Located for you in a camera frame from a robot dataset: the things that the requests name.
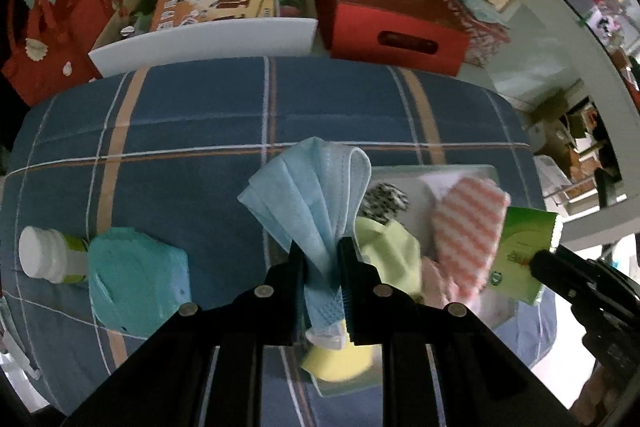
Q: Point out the red cardboard box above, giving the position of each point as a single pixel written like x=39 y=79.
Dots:
x=380 y=2

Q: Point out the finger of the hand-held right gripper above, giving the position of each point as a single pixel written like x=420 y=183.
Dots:
x=560 y=272

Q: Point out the red handbag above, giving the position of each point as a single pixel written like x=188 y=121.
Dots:
x=55 y=42

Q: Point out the pink striped cloth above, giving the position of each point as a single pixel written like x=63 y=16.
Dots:
x=467 y=227

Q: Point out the stack of cardboard boxes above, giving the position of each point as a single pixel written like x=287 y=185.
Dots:
x=555 y=137

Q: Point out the white tray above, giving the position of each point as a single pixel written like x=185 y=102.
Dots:
x=415 y=207

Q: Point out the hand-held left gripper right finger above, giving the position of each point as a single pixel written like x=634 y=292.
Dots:
x=347 y=302

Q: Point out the red patterned box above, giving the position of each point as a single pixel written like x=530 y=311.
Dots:
x=485 y=37

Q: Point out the pile of colourful toys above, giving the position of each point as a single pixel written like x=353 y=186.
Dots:
x=615 y=22

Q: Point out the white plastic bottle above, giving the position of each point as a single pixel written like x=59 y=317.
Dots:
x=42 y=252

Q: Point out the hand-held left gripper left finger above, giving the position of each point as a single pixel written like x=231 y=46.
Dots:
x=300 y=302

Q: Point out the white plastic bracket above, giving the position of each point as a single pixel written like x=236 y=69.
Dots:
x=17 y=352

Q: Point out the teal plastic basket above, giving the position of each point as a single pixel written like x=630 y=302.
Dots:
x=135 y=277

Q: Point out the leopard print scrunchie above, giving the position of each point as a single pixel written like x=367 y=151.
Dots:
x=382 y=202

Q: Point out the yellow-green cloth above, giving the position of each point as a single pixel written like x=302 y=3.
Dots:
x=390 y=252

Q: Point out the white curved counter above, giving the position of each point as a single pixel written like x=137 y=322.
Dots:
x=560 y=42

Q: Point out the green tissue pack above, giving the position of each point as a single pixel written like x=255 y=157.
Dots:
x=520 y=247

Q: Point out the person's right hand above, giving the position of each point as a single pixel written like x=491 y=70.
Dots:
x=602 y=389

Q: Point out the blue face mask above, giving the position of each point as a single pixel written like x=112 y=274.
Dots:
x=305 y=202

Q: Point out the yellow and green sponge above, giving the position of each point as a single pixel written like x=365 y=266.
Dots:
x=335 y=359

